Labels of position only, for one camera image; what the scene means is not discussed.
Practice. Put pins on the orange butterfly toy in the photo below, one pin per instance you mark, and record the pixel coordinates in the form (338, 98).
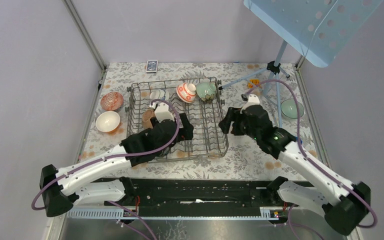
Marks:
(253, 82)

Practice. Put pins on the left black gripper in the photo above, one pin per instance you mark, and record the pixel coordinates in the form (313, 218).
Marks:
(186, 133)

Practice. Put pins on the blue white zigzag bowl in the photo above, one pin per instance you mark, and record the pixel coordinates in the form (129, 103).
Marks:
(112, 101)

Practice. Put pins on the green dotted white bowl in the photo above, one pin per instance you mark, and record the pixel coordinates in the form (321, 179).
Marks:
(292, 110)

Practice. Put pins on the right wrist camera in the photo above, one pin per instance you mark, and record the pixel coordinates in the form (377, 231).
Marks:
(251, 100)

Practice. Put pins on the blue music stand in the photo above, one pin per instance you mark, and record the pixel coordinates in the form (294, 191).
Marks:
(317, 29)

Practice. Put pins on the brown floral bowl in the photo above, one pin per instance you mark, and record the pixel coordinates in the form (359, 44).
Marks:
(147, 117)

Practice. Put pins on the grey wire dish rack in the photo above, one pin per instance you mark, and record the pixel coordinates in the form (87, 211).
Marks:
(208, 139)

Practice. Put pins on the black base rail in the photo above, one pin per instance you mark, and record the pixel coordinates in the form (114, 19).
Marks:
(198, 198)

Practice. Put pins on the orange bowl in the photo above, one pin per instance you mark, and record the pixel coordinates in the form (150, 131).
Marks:
(107, 121)

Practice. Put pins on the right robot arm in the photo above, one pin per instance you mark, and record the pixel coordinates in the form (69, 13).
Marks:
(342, 203)

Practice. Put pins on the pale green bowl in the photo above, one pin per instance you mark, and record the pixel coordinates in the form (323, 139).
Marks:
(206, 91)

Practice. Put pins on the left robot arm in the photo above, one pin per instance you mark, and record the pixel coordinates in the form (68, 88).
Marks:
(63, 188)

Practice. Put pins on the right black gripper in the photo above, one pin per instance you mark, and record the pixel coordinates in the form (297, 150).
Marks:
(233, 114)

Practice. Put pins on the playing card box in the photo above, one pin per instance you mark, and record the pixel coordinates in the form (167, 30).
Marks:
(152, 66)

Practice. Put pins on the white blue floral bowl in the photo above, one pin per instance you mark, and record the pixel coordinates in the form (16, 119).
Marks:
(159, 94)

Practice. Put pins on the red white bowl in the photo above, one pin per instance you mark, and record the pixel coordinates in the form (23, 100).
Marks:
(186, 92)

